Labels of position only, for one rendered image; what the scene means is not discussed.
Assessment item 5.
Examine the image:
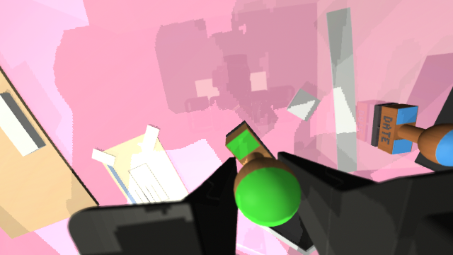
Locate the brown rubber stamp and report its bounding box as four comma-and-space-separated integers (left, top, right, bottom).
371, 103, 453, 166

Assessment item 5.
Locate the green-handled stamp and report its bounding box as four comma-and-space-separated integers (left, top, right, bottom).
225, 120, 301, 227

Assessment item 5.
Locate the white inspection card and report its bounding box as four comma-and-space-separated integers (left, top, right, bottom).
91, 125, 189, 203

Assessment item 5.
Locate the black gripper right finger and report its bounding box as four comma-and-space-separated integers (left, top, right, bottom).
277, 152, 453, 255

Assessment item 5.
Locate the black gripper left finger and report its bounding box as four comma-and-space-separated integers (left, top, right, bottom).
67, 157, 239, 255

